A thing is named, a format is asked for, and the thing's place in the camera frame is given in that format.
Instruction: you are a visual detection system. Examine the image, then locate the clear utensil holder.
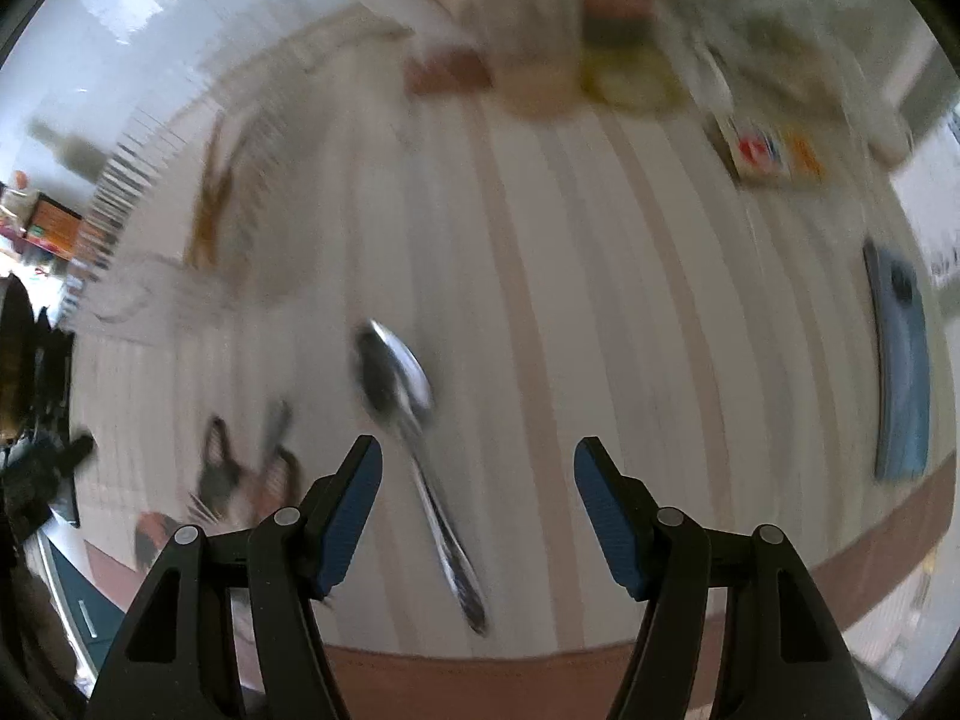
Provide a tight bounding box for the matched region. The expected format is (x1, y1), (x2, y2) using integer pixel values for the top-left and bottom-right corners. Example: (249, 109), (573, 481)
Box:
(90, 111), (325, 325)

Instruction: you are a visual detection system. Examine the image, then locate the glass jar with dark lid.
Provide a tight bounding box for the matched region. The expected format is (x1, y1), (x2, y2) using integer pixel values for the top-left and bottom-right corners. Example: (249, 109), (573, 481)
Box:
(463, 0), (587, 119)

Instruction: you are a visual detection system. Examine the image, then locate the yellow-green packet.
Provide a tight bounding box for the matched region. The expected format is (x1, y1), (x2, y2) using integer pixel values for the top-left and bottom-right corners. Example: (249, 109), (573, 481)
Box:
(576, 43), (685, 115)

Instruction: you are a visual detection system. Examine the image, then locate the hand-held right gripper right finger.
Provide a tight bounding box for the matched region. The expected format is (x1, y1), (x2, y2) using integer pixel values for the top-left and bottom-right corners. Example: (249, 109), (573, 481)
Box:
(573, 435), (875, 720)

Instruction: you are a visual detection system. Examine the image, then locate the blue-grey smartphone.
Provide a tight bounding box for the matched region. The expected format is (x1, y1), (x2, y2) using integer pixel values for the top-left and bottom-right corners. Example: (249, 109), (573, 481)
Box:
(861, 236), (935, 485)

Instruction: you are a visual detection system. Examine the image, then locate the orange box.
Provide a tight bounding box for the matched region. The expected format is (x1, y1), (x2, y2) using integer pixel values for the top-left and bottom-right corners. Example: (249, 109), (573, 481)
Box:
(30, 193), (85, 250)

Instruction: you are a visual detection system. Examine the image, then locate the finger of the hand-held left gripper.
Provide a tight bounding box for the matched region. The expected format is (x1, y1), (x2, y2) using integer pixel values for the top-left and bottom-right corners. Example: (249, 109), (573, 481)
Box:
(0, 431), (97, 500)

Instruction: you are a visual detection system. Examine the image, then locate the printed card box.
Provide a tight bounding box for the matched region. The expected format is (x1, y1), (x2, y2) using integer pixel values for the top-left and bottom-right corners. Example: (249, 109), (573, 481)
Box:
(711, 111), (827, 190)

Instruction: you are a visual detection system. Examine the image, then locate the striped cat-print table mat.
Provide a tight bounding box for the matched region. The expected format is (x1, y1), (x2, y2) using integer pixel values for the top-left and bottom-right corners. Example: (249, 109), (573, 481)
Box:
(67, 0), (947, 720)

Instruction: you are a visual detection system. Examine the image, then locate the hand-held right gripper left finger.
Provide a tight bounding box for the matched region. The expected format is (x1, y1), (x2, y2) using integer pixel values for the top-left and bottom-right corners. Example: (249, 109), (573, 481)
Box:
(86, 435), (384, 720)

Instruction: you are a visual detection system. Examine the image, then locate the large metal spoon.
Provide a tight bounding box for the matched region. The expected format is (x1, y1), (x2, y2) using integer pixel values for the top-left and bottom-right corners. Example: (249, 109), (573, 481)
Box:
(352, 319), (490, 635)

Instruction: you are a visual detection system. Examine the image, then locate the black shiny object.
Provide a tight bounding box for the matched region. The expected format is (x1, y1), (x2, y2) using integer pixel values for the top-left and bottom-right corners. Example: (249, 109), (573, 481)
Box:
(0, 274), (77, 445)

